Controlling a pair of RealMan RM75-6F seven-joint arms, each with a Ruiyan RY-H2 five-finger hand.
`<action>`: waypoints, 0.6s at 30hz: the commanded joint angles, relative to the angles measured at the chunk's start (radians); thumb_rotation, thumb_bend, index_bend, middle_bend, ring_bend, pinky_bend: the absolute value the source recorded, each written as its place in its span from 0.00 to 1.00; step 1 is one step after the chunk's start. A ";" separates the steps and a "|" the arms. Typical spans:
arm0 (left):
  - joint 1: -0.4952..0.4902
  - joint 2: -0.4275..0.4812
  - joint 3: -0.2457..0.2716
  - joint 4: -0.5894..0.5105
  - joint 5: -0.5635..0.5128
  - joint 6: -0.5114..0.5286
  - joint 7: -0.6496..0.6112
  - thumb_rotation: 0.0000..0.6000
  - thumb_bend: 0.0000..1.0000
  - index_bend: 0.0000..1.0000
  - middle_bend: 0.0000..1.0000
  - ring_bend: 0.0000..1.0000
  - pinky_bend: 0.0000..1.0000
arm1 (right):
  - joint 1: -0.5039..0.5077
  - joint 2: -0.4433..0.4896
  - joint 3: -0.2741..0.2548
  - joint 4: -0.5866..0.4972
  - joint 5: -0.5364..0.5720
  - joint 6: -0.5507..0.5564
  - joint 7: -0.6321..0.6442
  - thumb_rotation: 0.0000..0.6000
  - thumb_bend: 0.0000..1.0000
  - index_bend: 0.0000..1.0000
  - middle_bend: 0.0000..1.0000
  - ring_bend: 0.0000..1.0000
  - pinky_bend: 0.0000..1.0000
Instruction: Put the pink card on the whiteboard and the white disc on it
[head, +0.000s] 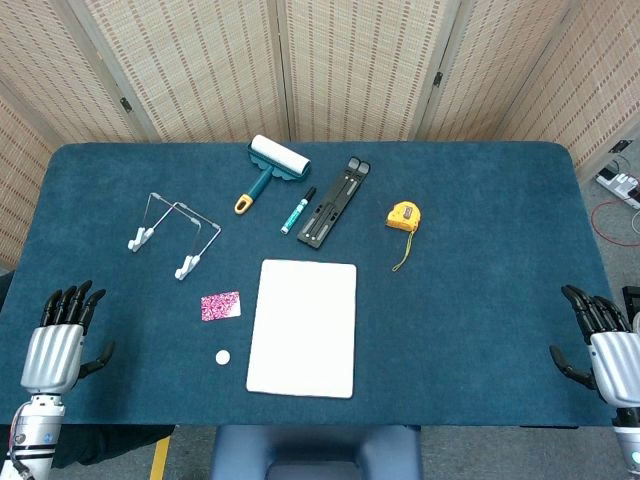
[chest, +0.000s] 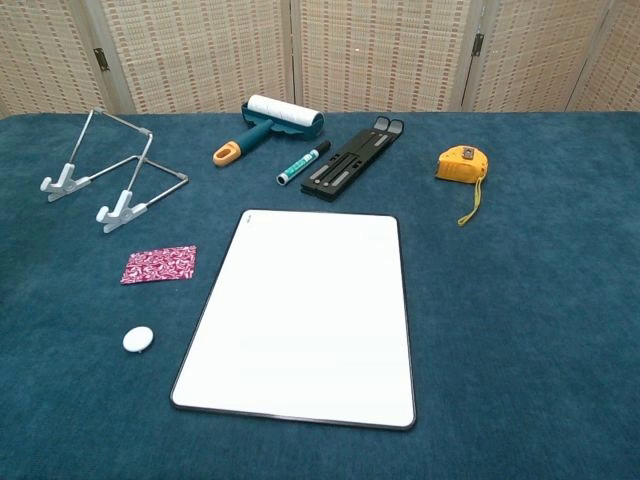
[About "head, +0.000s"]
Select teal marker pen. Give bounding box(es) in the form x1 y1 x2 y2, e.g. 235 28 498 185
279 186 318 235

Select black folded laptop stand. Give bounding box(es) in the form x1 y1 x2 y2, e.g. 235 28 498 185
296 156 372 248

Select teal lint roller orange tip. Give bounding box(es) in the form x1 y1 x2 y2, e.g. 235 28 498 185
234 134 313 216

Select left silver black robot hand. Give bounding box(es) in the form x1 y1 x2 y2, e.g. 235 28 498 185
20 279 116 397

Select pink patterned card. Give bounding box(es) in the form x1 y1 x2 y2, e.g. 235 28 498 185
200 290 242 322

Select yellow tape measure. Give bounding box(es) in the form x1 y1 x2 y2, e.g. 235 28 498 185
385 200 422 273

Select bamboo folding screen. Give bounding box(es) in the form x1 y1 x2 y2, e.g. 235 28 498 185
0 0 640 269

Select blue padded robot base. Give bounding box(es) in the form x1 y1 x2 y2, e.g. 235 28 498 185
209 424 424 480

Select blue table cover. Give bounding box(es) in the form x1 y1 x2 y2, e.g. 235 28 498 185
0 141 619 429

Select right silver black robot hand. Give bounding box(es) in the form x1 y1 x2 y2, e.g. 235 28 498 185
549 284 640 409

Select metal wire stand white feet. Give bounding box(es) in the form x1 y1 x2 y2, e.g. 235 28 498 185
126 191 223 282

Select white board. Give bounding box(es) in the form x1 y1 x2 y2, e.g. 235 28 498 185
245 258 359 400

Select red cable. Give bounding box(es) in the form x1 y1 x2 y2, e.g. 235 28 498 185
590 199 640 248

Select white power strip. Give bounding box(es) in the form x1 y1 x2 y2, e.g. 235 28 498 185
594 166 640 211

